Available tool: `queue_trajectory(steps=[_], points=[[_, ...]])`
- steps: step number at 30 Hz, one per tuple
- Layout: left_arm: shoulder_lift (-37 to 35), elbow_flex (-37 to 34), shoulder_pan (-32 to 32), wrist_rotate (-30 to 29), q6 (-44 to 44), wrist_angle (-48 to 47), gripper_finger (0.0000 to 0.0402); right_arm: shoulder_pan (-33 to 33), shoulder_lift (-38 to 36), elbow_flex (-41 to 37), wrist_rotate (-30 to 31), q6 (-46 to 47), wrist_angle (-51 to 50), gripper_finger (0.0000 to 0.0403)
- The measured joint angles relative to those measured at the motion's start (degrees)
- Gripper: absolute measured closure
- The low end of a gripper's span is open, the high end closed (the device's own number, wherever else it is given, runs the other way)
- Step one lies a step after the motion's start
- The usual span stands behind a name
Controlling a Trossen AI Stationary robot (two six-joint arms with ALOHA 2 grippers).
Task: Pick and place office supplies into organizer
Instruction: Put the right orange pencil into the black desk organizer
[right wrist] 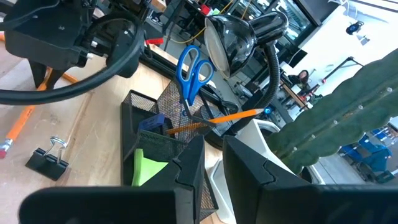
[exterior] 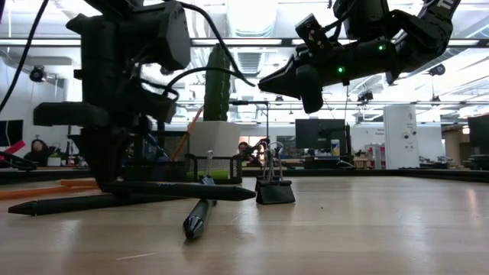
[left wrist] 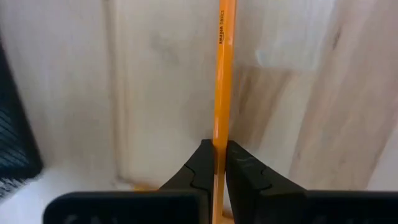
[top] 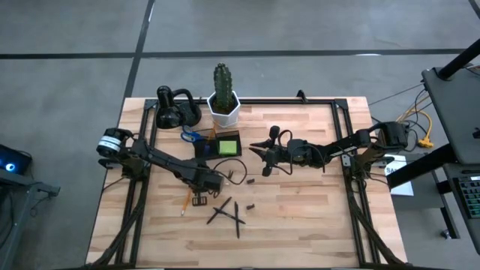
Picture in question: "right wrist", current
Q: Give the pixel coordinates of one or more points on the green cactus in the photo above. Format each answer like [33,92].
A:
[342,121]

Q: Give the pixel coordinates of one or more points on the green sticky note pad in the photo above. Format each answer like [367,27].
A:
[144,169]

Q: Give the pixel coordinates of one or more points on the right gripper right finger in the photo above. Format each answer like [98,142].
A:
[311,205]

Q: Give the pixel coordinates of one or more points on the black tape dispenser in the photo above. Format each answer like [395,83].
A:
[236,40]

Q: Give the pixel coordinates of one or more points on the black binder clip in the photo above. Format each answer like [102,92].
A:
[46,163]

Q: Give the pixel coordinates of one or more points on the person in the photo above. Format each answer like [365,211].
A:
[300,79]

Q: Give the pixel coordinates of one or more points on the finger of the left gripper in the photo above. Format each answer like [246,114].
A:
[37,73]
[55,79]

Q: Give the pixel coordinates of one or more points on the small red tag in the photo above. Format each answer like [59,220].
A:
[154,41]

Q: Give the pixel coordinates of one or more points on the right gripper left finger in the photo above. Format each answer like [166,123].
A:
[109,205]

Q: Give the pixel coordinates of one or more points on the white hexagonal plant pot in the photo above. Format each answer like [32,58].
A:
[248,133]

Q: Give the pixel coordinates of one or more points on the black mesh desk organizer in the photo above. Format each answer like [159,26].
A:
[146,146]

